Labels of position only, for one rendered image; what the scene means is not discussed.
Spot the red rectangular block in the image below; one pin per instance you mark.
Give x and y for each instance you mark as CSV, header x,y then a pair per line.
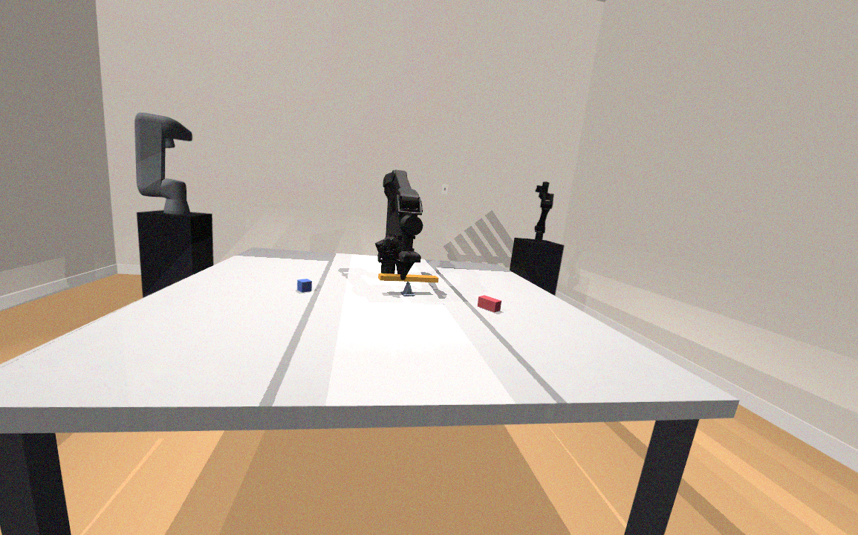
x,y
489,303

